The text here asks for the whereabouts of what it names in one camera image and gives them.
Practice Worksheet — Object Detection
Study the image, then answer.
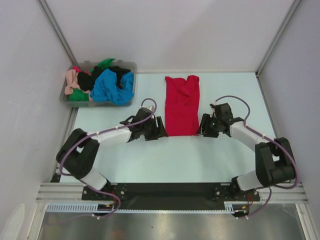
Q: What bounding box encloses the blue t shirt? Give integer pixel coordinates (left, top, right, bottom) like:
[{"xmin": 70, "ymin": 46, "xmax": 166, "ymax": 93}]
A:
[{"xmin": 90, "ymin": 69, "xmax": 134, "ymax": 106}]

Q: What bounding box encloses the black t shirt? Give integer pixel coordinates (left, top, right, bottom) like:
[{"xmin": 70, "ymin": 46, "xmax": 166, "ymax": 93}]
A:
[{"xmin": 77, "ymin": 66, "xmax": 131, "ymax": 91}]

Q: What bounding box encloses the red t shirt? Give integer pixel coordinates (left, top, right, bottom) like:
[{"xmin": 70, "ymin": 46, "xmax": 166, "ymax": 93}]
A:
[{"xmin": 164, "ymin": 75, "xmax": 200, "ymax": 137}]

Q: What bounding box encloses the aluminium rail frame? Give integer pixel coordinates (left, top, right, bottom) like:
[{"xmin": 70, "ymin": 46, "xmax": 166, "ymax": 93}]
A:
[{"xmin": 35, "ymin": 182, "xmax": 308, "ymax": 204}]

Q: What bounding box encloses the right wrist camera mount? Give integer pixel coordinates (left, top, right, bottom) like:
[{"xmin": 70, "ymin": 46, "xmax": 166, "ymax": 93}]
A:
[{"xmin": 209, "ymin": 103, "xmax": 217, "ymax": 109}]

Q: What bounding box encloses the grey plastic bin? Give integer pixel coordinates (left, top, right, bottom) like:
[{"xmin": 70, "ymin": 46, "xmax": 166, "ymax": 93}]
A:
[{"xmin": 60, "ymin": 60, "xmax": 137, "ymax": 108}]

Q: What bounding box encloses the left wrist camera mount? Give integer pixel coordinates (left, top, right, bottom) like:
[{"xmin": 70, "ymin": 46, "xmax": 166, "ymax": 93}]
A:
[{"xmin": 142, "ymin": 106, "xmax": 155, "ymax": 111}]

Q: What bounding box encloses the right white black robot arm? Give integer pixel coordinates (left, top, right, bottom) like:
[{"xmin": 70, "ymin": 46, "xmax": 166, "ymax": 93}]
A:
[{"xmin": 197, "ymin": 103, "xmax": 299, "ymax": 201}]

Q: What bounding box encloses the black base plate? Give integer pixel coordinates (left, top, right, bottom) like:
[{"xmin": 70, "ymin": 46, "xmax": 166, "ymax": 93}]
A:
[{"xmin": 82, "ymin": 181, "xmax": 261, "ymax": 211}]

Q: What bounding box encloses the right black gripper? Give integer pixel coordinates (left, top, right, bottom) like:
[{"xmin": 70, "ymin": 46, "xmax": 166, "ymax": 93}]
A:
[{"xmin": 196, "ymin": 113, "xmax": 222, "ymax": 138}]

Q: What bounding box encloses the white slotted cable duct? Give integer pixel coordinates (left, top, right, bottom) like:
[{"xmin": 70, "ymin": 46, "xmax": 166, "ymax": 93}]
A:
[{"xmin": 46, "ymin": 202, "xmax": 247, "ymax": 214}]

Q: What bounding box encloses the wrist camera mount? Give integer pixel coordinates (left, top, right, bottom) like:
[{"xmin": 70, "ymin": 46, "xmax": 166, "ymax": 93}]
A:
[
  {"xmin": 142, "ymin": 106, "xmax": 155, "ymax": 111},
  {"xmin": 209, "ymin": 103, "xmax": 217, "ymax": 109}
]

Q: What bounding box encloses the beige pink t shirt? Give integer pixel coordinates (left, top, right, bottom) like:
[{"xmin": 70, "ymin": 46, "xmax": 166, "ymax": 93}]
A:
[{"xmin": 64, "ymin": 69, "xmax": 81, "ymax": 96}]

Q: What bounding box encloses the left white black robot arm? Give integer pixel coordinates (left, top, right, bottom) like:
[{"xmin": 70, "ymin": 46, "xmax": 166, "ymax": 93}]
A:
[{"xmin": 56, "ymin": 107, "xmax": 168, "ymax": 200}]

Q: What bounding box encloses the green t shirt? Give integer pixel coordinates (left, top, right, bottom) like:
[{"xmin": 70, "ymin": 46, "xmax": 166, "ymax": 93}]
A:
[{"xmin": 66, "ymin": 58, "xmax": 115, "ymax": 102}]

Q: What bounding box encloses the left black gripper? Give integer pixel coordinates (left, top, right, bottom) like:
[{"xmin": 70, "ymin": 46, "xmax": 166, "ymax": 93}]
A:
[{"xmin": 140, "ymin": 116, "xmax": 168, "ymax": 142}]

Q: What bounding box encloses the white object bottom left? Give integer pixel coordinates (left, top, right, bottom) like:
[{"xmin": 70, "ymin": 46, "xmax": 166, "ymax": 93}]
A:
[{"xmin": 0, "ymin": 203, "xmax": 25, "ymax": 240}]

